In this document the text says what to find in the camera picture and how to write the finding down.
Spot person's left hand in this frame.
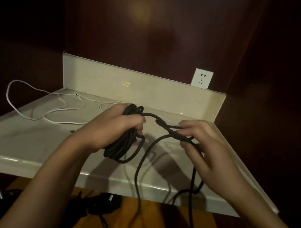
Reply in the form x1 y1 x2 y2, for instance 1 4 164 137
70 97 149 162

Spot person's right hand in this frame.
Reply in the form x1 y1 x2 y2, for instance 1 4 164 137
168 116 253 202

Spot black braided cable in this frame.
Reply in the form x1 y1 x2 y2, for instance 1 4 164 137
92 100 215 228

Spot person's left forearm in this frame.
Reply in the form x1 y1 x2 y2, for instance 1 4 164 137
0 126 95 228

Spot beige backsplash panel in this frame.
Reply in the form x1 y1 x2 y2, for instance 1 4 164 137
56 52 229 125

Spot black power adapter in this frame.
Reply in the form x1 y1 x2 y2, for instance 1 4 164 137
89 190 123 218

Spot white wall socket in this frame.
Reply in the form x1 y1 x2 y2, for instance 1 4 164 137
190 68 214 90

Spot white thin cable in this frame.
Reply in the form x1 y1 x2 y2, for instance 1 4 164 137
3 79 182 141

